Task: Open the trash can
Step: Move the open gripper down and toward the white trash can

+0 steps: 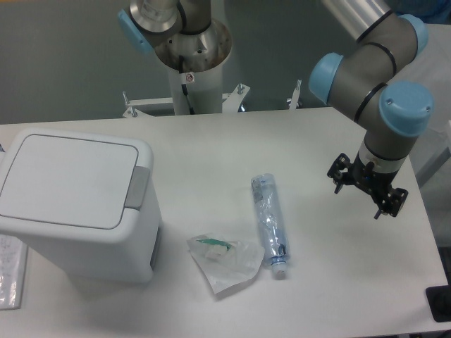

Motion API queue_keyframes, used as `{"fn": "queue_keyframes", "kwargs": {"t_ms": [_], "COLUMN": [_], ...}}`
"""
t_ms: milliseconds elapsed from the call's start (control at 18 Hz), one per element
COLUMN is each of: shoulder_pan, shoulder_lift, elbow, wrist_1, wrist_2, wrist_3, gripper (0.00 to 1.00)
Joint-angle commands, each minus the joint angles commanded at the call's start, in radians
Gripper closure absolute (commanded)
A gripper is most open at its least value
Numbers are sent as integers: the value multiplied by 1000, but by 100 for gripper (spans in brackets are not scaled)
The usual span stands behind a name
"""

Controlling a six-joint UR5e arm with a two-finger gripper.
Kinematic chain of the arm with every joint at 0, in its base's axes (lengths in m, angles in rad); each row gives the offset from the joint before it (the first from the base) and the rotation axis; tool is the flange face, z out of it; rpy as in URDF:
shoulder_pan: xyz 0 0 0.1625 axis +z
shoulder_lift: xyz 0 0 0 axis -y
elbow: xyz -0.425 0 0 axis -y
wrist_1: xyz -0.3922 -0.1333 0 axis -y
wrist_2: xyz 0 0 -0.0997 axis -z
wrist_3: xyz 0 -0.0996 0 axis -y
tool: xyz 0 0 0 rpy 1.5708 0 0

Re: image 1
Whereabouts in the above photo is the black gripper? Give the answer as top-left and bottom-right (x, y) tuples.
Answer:
(327, 151), (409, 220)

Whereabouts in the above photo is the white push-lid trash can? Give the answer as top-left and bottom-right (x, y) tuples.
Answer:
(1, 127), (162, 283)

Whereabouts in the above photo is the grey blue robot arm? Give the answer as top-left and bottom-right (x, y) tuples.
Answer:
(117, 1), (434, 216)

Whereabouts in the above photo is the crushed clear plastic bottle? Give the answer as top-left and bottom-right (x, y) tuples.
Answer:
(251, 173), (290, 280)

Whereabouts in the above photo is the black device at edge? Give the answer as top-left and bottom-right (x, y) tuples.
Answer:
(426, 285), (450, 323)

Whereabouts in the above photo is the clear plastic wrapper bag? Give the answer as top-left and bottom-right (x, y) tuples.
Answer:
(187, 233), (264, 294)

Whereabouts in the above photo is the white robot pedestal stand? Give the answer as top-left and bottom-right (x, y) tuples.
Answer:
(121, 17), (303, 119)

